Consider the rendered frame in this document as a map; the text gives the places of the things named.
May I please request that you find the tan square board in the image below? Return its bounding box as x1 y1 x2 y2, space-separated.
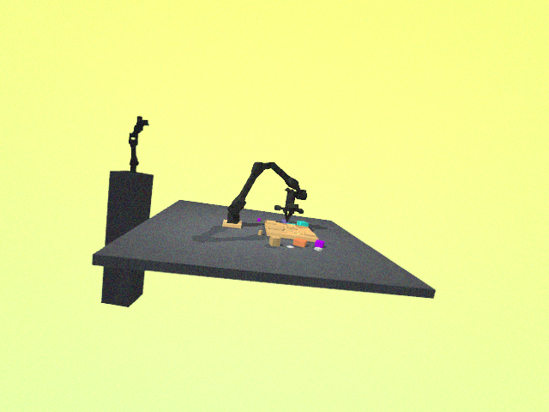
264 220 318 242

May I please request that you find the tan cube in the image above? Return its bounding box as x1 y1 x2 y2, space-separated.
269 236 281 246

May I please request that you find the orange square block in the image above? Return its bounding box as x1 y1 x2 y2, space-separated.
293 238 307 247

